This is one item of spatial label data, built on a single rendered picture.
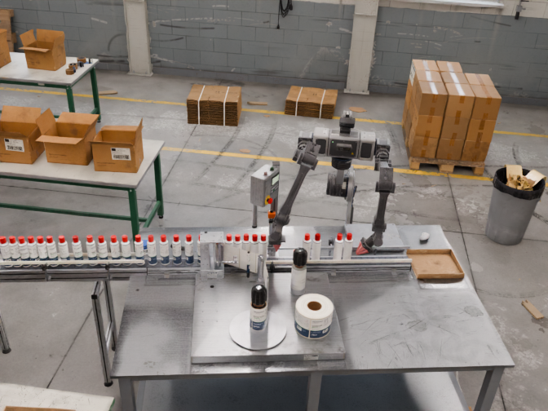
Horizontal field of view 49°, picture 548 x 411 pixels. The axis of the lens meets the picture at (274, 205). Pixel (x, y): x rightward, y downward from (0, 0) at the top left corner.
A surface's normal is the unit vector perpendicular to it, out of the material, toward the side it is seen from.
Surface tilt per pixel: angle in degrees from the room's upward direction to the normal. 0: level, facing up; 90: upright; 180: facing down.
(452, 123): 88
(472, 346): 0
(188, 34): 90
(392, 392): 0
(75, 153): 90
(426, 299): 0
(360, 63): 90
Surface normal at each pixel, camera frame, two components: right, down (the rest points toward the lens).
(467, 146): -0.15, 0.51
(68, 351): 0.04, -0.85
